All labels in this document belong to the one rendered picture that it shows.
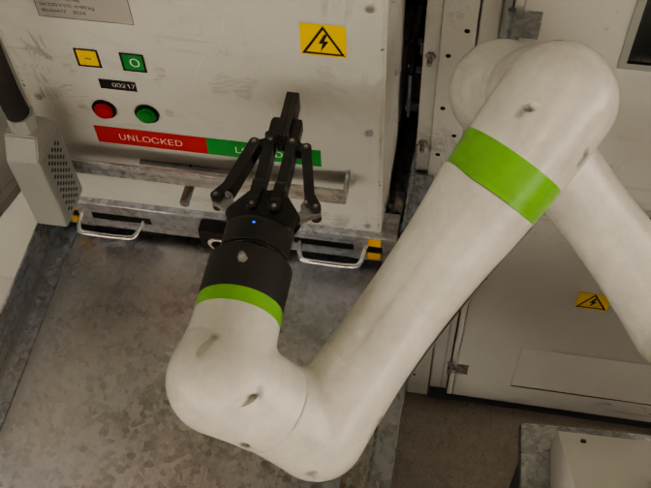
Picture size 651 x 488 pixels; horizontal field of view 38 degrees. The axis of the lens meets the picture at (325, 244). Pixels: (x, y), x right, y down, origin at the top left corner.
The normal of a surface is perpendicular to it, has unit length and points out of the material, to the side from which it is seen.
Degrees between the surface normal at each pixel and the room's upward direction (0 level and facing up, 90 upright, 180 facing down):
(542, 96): 31
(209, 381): 25
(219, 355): 4
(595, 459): 44
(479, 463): 0
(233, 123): 90
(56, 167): 90
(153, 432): 0
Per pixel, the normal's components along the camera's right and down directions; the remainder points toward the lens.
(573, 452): 0.07, -0.98
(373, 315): -0.53, -0.31
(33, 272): 0.99, 0.12
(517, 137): -0.27, -0.06
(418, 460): -0.03, -0.56
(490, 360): -0.17, 0.82
